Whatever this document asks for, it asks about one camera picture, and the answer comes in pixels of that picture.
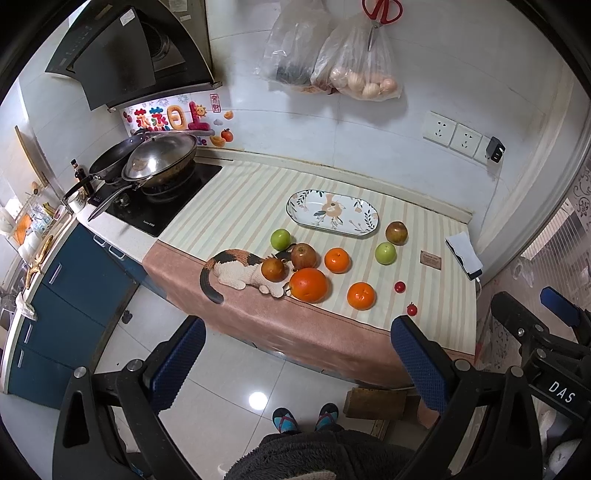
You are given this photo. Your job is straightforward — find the red cherry tomato with stem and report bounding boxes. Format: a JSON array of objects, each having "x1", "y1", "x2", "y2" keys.
[{"x1": 407, "y1": 303, "x2": 418, "y2": 317}]

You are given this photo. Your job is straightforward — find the small orange front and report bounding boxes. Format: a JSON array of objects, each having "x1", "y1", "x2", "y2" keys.
[{"x1": 346, "y1": 282, "x2": 377, "y2": 311}]

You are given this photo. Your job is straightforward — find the small orange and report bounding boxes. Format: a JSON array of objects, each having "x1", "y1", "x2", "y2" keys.
[
  {"x1": 346, "y1": 282, "x2": 377, "y2": 311},
  {"x1": 324, "y1": 247, "x2": 352, "y2": 274}
]

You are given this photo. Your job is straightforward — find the green apple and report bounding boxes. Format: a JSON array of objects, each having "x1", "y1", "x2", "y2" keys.
[
  {"x1": 270, "y1": 229, "x2": 291, "y2": 251},
  {"x1": 375, "y1": 241, "x2": 398, "y2": 265}
]

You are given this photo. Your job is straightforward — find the large orange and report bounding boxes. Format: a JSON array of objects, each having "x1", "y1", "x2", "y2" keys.
[{"x1": 288, "y1": 268, "x2": 329, "y2": 303}]

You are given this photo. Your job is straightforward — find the blue kitchen cabinet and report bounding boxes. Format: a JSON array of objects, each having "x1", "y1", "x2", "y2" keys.
[{"x1": 6, "y1": 225, "x2": 138, "y2": 409}]

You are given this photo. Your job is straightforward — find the brown cardboard box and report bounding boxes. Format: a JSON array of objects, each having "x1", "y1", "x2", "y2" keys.
[{"x1": 342, "y1": 387, "x2": 414, "y2": 420}]

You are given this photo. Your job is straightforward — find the right blue slipper foot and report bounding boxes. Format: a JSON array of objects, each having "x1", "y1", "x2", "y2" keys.
[{"x1": 315, "y1": 402, "x2": 339, "y2": 431}]

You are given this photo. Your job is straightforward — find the blue slipper foot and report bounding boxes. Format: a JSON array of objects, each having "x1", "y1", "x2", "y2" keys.
[
  {"x1": 271, "y1": 407, "x2": 301, "y2": 434},
  {"x1": 315, "y1": 402, "x2": 339, "y2": 431}
]

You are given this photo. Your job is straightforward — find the left blue slipper foot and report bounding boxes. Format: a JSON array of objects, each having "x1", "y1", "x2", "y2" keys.
[{"x1": 271, "y1": 407, "x2": 301, "y2": 434}]

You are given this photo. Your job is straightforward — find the striped tablecloth with cat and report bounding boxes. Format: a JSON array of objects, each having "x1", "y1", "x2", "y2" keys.
[{"x1": 142, "y1": 161, "x2": 477, "y2": 387}]

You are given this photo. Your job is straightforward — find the black induction cooktop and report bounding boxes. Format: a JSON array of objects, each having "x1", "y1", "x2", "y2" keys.
[{"x1": 106, "y1": 160, "x2": 222, "y2": 237}]

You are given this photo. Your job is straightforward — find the black charger plug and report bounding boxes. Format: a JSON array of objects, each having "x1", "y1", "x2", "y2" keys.
[{"x1": 486, "y1": 136, "x2": 506, "y2": 163}]

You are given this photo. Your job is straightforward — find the oval floral ceramic plate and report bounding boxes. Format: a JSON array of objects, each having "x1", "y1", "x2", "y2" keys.
[{"x1": 286, "y1": 189, "x2": 380, "y2": 237}]

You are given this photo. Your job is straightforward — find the steel wok with lid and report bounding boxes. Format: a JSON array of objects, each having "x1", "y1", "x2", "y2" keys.
[{"x1": 88, "y1": 132, "x2": 198, "y2": 221}]

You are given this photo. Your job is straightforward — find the black frying pan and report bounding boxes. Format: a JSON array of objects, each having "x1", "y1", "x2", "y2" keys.
[{"x1": 62, "y1": 135, "x2": 145, "y2": 203}]

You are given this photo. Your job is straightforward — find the dark sauce bottle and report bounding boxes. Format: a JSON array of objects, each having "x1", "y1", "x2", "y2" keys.
[{"x1": 71, "y1": 159, "x2": 95, "y2": 197}]

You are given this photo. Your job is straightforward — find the plastic bag of eggs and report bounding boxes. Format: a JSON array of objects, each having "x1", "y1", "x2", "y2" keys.
[{"x1": 311, "y1": 14, "x2": 403, "y2": 102}]

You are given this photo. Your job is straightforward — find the black range hood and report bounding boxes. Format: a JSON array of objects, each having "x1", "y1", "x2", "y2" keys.
[{"x1": 45, "y1": 0, "x2": 221, "y2": 110}]

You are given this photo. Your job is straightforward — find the clear plastic bag dark contents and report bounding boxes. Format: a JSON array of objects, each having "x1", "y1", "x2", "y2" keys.
[{"x1": 256, "y1": 1, "x2": 337, "y2": 93}]

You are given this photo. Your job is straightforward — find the white charging cable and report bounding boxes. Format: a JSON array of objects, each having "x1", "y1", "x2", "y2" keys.
[{"x1": 475, "y1": 161, "x2": 502, "y2": 296}]

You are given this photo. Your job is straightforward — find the white wall socket middle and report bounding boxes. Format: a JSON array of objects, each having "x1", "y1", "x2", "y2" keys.
[{"x1": 450, "y1": 123, "x2": 482, "y2": 158}]

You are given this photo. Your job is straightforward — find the white wall socket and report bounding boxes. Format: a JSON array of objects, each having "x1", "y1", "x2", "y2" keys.
[
  {"x1": 421, "y1": 111, "x2": 458, "y2": 147},
  {"x1": 450, "y1": 123, "x2": 482, "y2": 158}
]

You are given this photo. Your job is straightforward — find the white wall socket left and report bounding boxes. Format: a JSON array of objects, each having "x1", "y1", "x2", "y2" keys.
[{"x1": 421, "y1": 111, "x2": 458, "y2": 147}]

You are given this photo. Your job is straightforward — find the colourful wall stickers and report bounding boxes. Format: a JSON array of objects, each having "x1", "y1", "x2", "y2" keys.
[{"x1": 120, "y1": 88, "x2": 242, "y2": 149}]

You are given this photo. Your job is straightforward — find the red handled scissors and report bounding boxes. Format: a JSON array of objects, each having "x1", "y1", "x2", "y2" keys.
[{"x1": 361, "y1": 0, "x2": 404, "y2": 51}]

